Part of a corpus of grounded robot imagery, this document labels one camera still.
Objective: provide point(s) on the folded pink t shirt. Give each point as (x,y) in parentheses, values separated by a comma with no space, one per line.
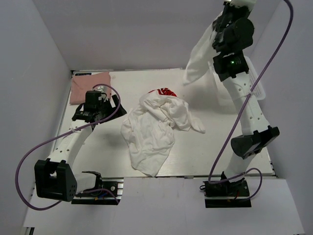
(83,83)

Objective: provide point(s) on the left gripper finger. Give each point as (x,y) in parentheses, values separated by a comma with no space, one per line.
(117,108)
(101,121)

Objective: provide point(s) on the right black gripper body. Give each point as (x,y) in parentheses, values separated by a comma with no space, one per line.
(230,15)

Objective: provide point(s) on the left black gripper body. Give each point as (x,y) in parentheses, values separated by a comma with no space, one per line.
(105,109)

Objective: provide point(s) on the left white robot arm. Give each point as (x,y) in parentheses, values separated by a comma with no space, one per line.
(54,178)

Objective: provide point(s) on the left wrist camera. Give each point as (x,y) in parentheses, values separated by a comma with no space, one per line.
(95,98)

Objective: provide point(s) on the plain white t shirt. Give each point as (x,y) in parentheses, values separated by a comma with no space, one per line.
(200,58)

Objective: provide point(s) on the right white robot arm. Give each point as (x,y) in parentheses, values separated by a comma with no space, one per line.
(257,133)

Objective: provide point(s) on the white plastic basket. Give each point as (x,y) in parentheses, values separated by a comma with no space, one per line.
(221,92)

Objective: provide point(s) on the white red print t shirt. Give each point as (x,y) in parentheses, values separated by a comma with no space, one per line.
(164,104)

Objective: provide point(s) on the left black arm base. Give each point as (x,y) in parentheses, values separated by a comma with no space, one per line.
(111,195)

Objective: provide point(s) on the white cartoon print t shirt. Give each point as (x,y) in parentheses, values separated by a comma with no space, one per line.
(148,134)

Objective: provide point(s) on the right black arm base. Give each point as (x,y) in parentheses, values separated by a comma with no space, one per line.
(226,195)

